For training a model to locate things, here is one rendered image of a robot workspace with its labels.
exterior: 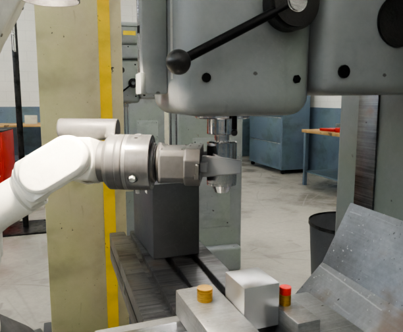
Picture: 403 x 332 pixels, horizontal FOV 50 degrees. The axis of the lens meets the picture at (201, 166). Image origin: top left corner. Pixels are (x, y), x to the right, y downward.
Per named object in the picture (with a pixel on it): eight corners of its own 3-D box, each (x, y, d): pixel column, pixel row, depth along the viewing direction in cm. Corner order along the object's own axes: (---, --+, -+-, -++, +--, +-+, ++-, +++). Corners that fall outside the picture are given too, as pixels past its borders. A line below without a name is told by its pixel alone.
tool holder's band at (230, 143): (230, 145, 71) (230, 139, 71) (241, 147, 67) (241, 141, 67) (202, 145, 70) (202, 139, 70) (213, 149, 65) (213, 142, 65)
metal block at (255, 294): (243, 332, 57) (244, 288, 56) (224, 311, 62) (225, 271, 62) (278, 325, 59) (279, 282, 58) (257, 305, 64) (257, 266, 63)
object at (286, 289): (282, 307, 58) (283, 289, 58) (276, 302, 60) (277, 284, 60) (293, 305, 59) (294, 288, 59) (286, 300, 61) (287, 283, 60)
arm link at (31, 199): (94, 163, 64) (14, 211, 64) (110, 170, 73) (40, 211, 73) (73, 126, 65) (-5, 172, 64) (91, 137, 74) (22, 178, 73)
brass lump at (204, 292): (200, 304, 59) (200, 292, 59) (194, 298, 61) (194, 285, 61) (214, 302, 60) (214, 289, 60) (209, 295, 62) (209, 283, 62)
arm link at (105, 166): (120, 187, 65) (44, 186, 65) (134, 192, 75) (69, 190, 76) (123, 112, 66) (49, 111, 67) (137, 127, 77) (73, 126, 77)
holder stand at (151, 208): (153, 259, 106) (151, 178, 103) (134, 234, 126) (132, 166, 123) (199, 253, 110) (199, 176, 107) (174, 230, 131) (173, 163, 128)
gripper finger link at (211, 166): (241, 176, 67) (200, 176, 67) (241, 155, 66) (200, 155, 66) (241, 178, 65) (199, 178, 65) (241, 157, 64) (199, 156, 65)
